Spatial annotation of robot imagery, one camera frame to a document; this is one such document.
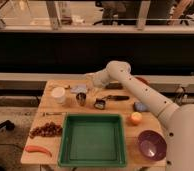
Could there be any purple bowl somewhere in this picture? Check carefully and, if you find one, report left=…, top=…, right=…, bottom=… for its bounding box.
left=137, top=130, right=167, bottom=161

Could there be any white plastic cup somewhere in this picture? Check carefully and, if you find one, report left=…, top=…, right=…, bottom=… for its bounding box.
left=51, top=87, right=66, bottom=104

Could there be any bunch of red grapes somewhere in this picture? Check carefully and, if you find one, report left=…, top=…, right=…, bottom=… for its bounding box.
left=29, top=122, right=62, bottom=138

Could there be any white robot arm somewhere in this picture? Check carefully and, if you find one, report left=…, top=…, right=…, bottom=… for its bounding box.
left=85, top=61, right=194, bottom=171

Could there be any small metal measuring cup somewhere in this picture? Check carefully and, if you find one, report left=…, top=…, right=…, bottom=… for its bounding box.
left=94, top=99, right=106, bottom=110

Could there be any orange fruit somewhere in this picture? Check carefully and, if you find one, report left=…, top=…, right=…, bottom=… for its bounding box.
left=129, top=112, right=142, bottom=125

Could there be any metal fork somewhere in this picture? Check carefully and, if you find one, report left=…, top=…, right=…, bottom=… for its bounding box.
left=42, top=112, right=63, bottom=117

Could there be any dark brown block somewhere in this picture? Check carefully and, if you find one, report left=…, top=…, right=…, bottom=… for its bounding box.
left=105, top=83, right=123, bottom=90

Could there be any black handled tool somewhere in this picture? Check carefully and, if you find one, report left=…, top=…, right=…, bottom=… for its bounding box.
left=102, top=95, right=130, bottom=101

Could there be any blue sponge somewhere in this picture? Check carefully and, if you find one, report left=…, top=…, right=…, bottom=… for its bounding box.
left=133, top=102, right=148, bottom=112

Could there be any red bowl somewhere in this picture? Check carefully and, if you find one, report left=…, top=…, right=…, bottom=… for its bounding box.
left=136, top=77, right=149, bottom=85

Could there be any red chili pepper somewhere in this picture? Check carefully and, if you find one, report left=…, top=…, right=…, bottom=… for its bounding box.
left=24, top=145, right=52, bottom=157

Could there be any green plastic tray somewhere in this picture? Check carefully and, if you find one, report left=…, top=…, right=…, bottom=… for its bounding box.
left=57, top=114, right=127, bottom=167

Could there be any steel cup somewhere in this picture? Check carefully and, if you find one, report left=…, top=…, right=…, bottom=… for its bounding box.
left=76, top=92, right=86, bottom=106

